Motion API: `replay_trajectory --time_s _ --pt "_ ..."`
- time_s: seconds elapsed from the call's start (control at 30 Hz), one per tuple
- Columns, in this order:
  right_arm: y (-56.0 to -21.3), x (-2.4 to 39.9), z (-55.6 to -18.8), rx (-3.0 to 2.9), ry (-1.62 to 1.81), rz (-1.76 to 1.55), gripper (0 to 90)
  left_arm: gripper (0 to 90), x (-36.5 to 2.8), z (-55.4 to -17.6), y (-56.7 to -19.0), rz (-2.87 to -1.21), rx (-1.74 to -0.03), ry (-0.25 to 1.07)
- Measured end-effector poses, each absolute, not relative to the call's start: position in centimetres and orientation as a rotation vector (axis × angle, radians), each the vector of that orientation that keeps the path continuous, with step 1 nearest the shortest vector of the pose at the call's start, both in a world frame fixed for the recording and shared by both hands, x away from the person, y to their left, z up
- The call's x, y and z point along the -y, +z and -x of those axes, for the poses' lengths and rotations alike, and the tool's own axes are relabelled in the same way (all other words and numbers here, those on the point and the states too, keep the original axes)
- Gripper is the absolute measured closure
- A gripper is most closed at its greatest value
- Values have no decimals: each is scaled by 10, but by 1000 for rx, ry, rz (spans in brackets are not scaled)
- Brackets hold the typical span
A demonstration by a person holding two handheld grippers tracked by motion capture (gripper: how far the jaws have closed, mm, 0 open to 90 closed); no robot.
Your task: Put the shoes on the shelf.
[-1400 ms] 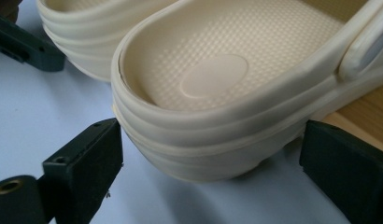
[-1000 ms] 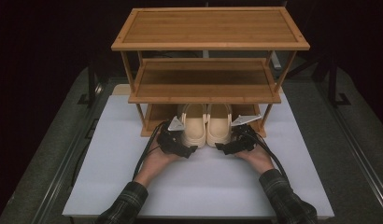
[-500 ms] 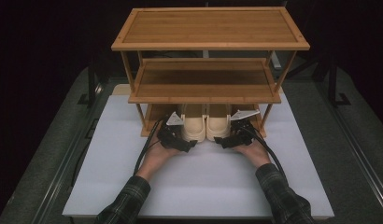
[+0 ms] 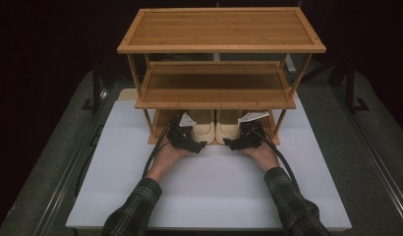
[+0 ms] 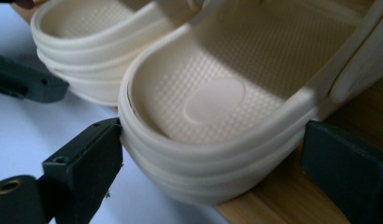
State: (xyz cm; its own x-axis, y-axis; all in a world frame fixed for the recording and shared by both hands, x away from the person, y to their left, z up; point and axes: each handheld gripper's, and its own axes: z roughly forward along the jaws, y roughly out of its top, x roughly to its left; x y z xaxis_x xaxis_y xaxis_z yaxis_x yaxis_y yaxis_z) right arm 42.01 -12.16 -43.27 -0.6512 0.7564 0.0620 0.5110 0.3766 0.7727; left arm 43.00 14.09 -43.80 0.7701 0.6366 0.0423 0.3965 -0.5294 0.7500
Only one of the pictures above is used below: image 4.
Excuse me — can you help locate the white stand leg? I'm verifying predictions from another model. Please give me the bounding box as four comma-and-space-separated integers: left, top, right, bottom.
285, 53, 298, 74

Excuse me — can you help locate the wooden shoe rack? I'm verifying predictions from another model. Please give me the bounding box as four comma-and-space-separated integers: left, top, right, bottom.
116, 7, 327, 147

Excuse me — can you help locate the cream foam clog shoe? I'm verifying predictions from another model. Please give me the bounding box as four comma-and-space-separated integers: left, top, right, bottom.
215, 109, 242, 146
191, 109, 216, 145

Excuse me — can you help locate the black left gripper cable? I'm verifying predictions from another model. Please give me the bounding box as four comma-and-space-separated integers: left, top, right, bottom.
142, 118, 176, 179

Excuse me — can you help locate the person's left hand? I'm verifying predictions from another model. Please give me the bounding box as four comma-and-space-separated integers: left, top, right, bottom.
144, 143, 192, 184

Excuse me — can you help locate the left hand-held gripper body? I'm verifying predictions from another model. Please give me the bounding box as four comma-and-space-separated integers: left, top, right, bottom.
166, 112, 208, 154

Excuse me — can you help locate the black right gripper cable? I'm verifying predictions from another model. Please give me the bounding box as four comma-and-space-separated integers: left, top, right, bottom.
253, 128, 300, 190

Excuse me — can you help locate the person's right hand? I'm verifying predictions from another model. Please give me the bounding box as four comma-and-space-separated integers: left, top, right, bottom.
239, 143, 281, 174

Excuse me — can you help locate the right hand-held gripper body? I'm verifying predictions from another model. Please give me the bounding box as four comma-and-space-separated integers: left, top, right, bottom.
222, 110, 270, 152

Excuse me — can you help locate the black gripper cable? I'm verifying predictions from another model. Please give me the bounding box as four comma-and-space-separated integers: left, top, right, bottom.
142, 118, 176, 179
253, 128, 300, 190

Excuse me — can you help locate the black metal stand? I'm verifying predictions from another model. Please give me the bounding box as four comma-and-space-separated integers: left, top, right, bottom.
81, 60, 109, 114
343, 62, 371, 114

